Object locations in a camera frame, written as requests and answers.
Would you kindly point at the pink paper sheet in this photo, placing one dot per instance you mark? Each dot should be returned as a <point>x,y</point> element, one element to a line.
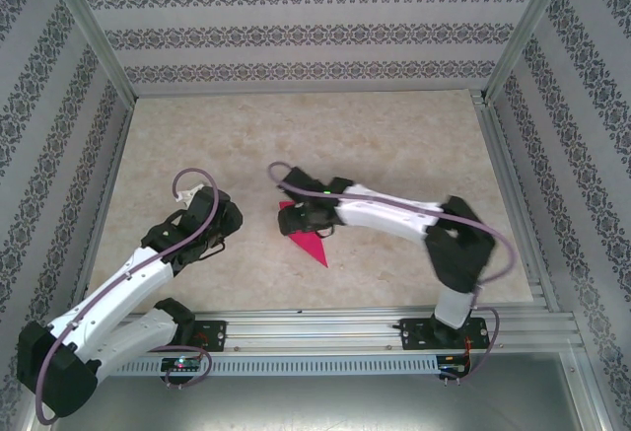
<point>313,248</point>

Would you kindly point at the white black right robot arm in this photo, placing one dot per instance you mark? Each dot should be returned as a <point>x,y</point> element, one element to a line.
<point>384,214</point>

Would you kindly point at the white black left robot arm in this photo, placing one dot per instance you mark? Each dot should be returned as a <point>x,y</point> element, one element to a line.
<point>113,293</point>

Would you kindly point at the small circuit board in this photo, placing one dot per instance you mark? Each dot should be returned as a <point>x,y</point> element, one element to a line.
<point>453,368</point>
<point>180,364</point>

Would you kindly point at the grey metal panel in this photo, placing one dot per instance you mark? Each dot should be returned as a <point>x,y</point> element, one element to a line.
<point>315,406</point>

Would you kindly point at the aluminium side rail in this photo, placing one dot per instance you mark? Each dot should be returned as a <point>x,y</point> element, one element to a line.
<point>102,204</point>
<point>513,179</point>

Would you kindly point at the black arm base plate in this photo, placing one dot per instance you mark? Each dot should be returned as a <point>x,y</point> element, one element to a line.
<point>414,335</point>
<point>212,335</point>

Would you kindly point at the long aluminium mounting rail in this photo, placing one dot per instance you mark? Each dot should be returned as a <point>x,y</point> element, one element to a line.
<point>315,327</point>

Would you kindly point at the aluminium frame post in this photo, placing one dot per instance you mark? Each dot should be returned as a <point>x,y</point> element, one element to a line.
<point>528,26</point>
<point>90,26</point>

